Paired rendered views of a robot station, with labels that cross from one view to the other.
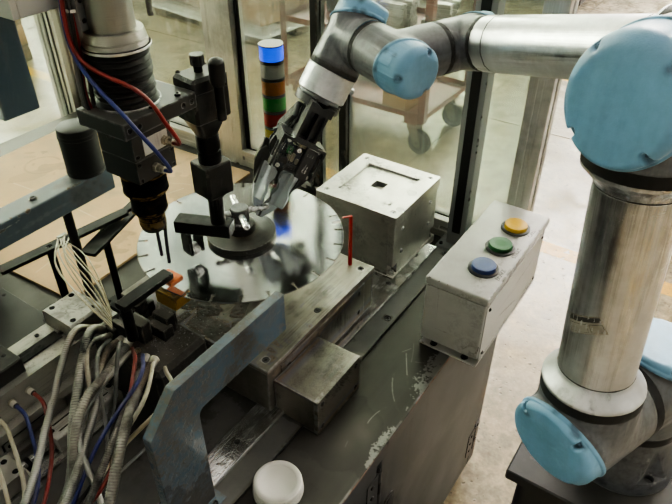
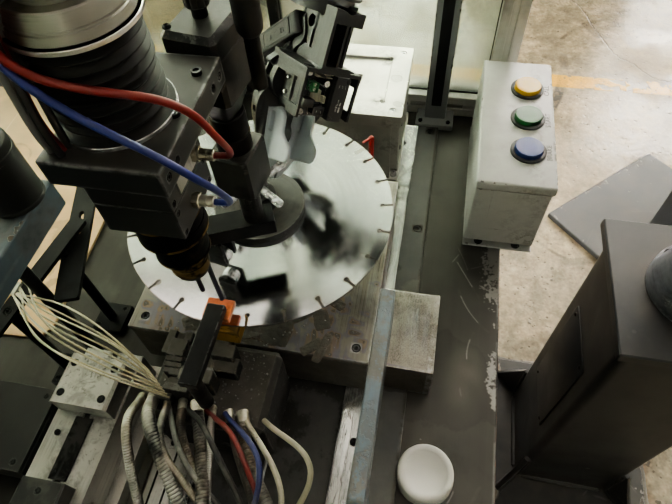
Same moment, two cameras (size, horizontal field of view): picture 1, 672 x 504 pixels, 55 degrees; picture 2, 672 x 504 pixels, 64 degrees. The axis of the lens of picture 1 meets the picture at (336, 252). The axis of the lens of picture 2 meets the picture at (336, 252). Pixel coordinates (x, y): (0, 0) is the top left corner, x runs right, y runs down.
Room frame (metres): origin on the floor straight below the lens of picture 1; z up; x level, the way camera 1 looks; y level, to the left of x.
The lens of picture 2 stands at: (0.41, 0.22, 1.46)
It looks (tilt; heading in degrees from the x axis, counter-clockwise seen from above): 55 degrees down; 340
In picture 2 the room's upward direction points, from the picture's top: 5 degrees counter-clockwise
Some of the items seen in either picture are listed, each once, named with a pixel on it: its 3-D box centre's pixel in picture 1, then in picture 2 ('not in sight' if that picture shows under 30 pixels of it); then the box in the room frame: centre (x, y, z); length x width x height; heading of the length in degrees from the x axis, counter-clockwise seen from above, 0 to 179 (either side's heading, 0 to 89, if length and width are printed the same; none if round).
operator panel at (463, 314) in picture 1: (485, 278); (507, 153); (0.90, -0.27, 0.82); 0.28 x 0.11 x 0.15; 146
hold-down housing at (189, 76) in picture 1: (206, 129); (224, 103); (0.78, 0.17, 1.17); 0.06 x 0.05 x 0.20; 137
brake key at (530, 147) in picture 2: (483, 268); (528, 151); (0.83, -0.24, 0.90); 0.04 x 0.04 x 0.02
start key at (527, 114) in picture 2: (500, 247); (527, 118); (0.89, -0.28, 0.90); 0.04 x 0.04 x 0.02
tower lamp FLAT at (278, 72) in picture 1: (272, 68); not in sight; (1.15, 0.12, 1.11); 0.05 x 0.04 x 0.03; 56
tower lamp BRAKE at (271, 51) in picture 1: (271, 51); not in sight; (1.15, 0.12, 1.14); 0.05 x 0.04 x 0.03; 56
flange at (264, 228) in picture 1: (241, 228); (258, 201); (0.85, 0.15, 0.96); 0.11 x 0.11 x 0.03
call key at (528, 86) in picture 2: (515, 228); (527, 89); (0.95, -0.32, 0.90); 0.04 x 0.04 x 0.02
